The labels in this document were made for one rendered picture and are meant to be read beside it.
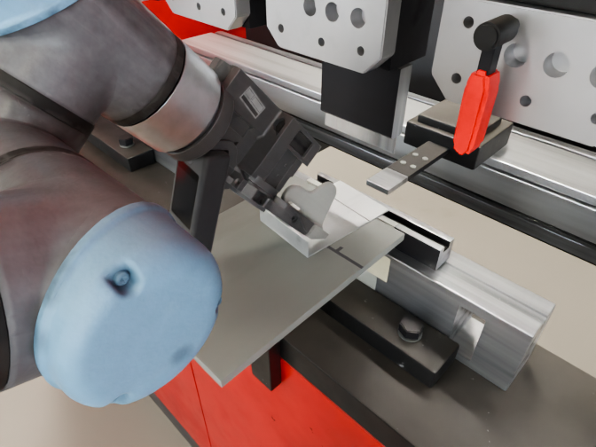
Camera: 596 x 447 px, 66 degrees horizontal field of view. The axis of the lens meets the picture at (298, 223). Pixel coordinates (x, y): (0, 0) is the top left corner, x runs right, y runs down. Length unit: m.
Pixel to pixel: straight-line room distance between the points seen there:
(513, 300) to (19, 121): 0.47
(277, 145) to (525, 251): 1.91
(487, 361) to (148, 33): 0.46
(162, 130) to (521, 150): 0.58
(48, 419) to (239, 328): 1.31
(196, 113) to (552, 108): 0.25
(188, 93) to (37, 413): 1.48
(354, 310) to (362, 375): 0.08
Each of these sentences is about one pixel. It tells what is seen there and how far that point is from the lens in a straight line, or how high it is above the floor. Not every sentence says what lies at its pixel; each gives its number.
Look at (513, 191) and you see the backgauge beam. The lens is 0.75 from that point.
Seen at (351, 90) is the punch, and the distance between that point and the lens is 0.51.
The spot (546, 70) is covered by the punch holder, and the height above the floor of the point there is 1.22.
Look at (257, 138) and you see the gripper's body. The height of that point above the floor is 1.14.
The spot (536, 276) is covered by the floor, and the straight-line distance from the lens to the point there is 2.12.
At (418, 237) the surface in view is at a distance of 0.53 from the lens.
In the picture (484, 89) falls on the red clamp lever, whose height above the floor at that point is 1.21.
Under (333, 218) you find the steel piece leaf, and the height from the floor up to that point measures 1.00.
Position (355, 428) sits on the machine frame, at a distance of 0.58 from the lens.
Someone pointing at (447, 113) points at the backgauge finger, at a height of 1.03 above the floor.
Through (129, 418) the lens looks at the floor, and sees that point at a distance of 1.60.
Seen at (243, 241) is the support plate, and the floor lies 1.00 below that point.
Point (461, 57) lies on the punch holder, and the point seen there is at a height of 1.21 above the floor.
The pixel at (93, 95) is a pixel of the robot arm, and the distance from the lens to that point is 0.30.
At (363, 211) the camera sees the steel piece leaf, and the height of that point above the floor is 1.00.
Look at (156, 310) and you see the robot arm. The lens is 0.18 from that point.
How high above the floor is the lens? 1.33
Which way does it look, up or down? 38 degrees down
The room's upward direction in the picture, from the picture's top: straight up
